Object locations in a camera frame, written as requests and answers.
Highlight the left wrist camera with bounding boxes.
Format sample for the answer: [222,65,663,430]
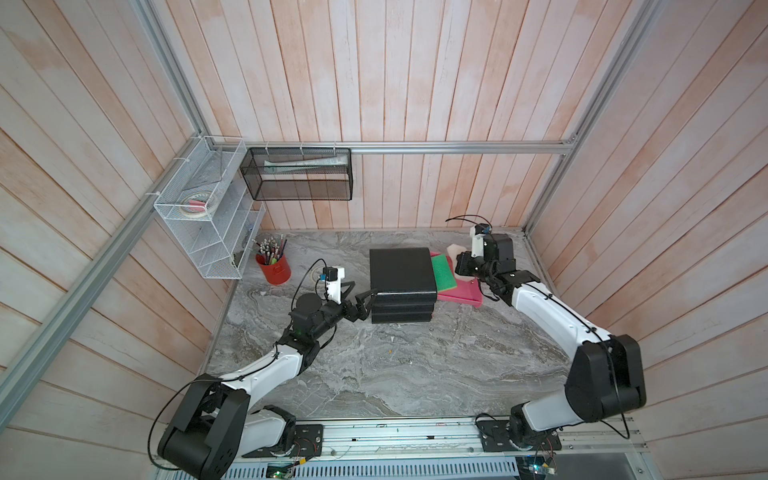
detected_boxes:
[321,266,345,304]

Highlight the aluminium frame crossbar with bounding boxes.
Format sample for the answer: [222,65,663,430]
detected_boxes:
[244,140,575,155]

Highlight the white wire shelf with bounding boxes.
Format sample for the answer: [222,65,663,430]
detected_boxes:
[154,136,264,280]

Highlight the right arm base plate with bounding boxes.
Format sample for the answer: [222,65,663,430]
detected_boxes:
[474,416,562,453]

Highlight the red pen cup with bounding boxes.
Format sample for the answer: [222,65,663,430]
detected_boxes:
[255,254,291,285]

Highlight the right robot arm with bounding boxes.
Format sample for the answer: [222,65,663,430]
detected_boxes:
[447,224,647,450]

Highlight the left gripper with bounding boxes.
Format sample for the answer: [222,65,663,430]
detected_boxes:
[311,280,378,340]

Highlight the pink drawer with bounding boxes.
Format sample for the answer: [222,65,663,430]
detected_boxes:
[437,278,484,308]

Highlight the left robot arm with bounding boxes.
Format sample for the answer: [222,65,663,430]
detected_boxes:
[148,282,378,479]

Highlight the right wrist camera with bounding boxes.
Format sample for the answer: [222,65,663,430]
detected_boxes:
[470,223,492,258]

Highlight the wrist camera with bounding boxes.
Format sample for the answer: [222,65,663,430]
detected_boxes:
[321,266,345,304]
[470,223,492,258]

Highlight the pens in cup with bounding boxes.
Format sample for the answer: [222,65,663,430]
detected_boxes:
[254,235,287,265]

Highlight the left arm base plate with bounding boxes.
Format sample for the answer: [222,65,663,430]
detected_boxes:
[244,424,324,460]

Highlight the black mesh basket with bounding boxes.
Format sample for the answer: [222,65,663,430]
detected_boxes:
[240,147,354,201]

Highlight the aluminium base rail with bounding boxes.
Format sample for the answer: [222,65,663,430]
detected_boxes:
[227,416,653,470]

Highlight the beige sponge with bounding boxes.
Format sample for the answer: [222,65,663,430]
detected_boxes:
[446,244,473,281]

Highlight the green yellow sponge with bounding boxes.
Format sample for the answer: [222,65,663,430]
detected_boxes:
[431,254,457,293]

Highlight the tape roll in shelf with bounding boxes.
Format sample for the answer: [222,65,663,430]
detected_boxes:
[178,191,218,219]

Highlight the black drawer cabinet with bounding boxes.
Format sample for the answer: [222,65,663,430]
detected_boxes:
[369,247,437,324]

